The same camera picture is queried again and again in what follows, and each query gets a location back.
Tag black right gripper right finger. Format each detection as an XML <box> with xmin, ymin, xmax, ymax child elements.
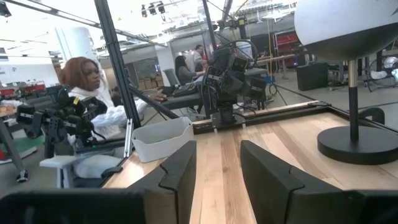
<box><xmin>239</xmin><ymin>139</ymin><xmax>398</xmax><ymax>224</ymax></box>

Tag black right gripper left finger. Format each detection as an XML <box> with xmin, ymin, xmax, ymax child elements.
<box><xmin>0</xmin><ymin>140</ymin><xmax>197</xmax><ymax>224</ymax></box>

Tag light blue plastic bin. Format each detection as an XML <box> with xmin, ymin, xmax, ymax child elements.
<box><xmin>131</xmin><ymin>116</ymin><xmax>195</xmax><ymax>164</ymax></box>

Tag black table clamp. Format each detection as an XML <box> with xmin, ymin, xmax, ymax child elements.
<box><xmin>101</xmin><ymin>166</ymin><xmax>124</xmax><ymax>180</ymax></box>
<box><xmin>358</xmin><ymin>106</ymin><xmax>386</xmax><ymax>125</ymax></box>

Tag white cushion bag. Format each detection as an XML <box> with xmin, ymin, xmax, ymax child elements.
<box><xmin>73</xmin><ymin>154</ymin><xmax>124</xmax><ymax>179</ymax></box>

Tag red storage shelving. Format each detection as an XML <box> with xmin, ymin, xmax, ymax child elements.
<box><xmin>274</xmin><ymin>32</ymin><xmax>300</xmax><ymax>68</ymax></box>

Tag black box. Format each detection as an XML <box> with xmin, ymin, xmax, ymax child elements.
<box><xmin>295</xmin><ymin>62</ymin><xmax>330</xmax><ymax>91</ymax></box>

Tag white stool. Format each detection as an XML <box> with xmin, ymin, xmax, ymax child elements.
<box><xmin>39</xmin><ymin>155</ymin><xmax>78</xmax><ymax>189</ymax></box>

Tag person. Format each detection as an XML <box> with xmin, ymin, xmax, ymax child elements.
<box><xmin>58</xmin><ymin>55</ymin><xmax>169</xmax><ymax>142</ymax></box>
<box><xmin>174</xmin><ymin>55</ymin><xmax>206</xmax><ymax>86</ymax></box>
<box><xmin>185</xmin><ymin>44</ymin><xmax>208</xmax><ymax>73</ymax></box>

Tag black keyboard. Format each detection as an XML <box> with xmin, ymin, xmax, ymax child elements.
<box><xmin>172</xmin><ymin>82</ymin><xmax>200</xmax><ymax>98</ymax></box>

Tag dark office desk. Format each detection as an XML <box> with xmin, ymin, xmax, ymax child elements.
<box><xmin>160</xmin><ymin>92</ymin><xmax>208</xmax><ymax>111</ymax></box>

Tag grey office chair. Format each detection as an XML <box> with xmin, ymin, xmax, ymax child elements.
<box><xmin>163</xmin><ymin>68</ymin><xmax>182</xmax><ymax>88</ymax></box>

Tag black tripod leg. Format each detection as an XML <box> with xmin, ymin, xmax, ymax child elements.
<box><xmin>0</xmin><ymin>119</ymin><xmax>29</xmax><ymax>184</ymax></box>

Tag white and black globe lamp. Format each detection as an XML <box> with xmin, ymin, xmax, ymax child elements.
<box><xmin>294</xmin><ymin>0</ymin><xmax>398</xmax><ymax>166</ymax></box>

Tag brown cardboard boxes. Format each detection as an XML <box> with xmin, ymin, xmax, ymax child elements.
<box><xmin>138</xmin><ymin>77</ymin><xmax>165</xmax><ymax>91</ymax></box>

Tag black ceiling spot lights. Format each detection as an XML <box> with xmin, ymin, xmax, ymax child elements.
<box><xmin>141</xmin><ymin>1</ymin><xmax>166</xmax><ymax>18</ymax></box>

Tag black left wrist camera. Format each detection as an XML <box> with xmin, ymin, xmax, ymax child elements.
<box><xmin>229</xmin><ymin>55</ymin><xmax>249</xmax><ymax>74</ymax></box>

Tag black table edge rail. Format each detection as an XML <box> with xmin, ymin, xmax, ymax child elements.
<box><xmin>192</xmin><ymin>100</ymin><xmax>398</xmax><ymax>135</ymax></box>

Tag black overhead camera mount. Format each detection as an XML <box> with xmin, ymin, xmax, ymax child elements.
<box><xmin>217</xmin><ymin>17</ymin><xmax>249</xmax><ymax>40</ymax></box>

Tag silver frame bracket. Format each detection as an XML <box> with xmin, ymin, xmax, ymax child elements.
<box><xmin>123</xmin><ymin>118</ymin><xmax>135</xmax><ymax>158</ymax></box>

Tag black frame pole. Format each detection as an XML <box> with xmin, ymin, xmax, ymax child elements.
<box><xmin>129</xmin><ymin>85</ymin><xmax>180</xmax><ymax>121</ymax></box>
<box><xmin>201</xmin><ymin>0</ymin><xmax>218</xmax><ymax>52</ymax></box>
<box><xmin>94</xmin><ymin>0</ymin><xmax>143</xmax><ymax>129</ymax></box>

